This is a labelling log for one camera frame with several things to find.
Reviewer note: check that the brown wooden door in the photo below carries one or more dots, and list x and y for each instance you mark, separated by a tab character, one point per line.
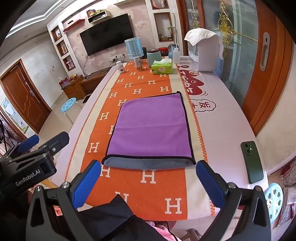
24	96

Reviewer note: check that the blue round plastic stool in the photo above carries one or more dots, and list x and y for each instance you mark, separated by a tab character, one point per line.
66	106

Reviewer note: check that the blue transparent water jug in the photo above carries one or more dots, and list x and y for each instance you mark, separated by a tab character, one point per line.
134	48

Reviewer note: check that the glass jar with tea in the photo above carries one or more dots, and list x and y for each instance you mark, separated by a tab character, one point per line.
138	63

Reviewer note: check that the purple grey microfibre towel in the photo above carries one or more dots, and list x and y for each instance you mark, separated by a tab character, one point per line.
151	133

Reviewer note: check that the orange H-pattern table runner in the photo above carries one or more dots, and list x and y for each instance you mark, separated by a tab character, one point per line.
144	131

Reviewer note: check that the small white pill bottle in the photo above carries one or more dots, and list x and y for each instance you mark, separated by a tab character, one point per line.
120	67

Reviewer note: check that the black wall television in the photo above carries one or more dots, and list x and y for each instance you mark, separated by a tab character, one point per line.
107	34

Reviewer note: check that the green ceramic jar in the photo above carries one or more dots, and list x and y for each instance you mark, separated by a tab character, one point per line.
153	55

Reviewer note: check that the wooden TV cabinet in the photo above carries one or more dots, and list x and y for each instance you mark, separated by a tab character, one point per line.
80	87

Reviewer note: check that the white cloth on appliance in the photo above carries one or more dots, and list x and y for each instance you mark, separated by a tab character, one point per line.
194	36

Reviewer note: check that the light blue stool with hearts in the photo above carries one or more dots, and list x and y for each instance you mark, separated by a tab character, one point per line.
274	200

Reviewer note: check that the white plastic bottle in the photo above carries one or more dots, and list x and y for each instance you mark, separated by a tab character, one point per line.
176	55

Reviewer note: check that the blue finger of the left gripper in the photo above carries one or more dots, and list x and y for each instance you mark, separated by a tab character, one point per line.
28	144

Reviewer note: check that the dark green smartphone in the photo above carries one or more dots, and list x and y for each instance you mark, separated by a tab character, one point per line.
252	162

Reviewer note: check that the black sleeve of operator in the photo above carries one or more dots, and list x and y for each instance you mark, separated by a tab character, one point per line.
116	221

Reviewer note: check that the green tissue box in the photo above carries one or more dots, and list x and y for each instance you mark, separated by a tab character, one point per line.
165	66

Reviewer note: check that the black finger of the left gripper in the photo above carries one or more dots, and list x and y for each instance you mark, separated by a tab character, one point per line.
57	143

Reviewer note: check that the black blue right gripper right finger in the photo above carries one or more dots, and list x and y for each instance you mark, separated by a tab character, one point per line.
253	224

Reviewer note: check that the white wall shelf with boxes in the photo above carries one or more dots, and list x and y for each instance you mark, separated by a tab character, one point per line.
101	15

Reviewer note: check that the white water dispenser appliance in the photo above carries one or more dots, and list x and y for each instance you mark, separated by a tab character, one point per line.
207	53

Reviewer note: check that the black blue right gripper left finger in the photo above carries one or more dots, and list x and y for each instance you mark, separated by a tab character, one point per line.
53	212

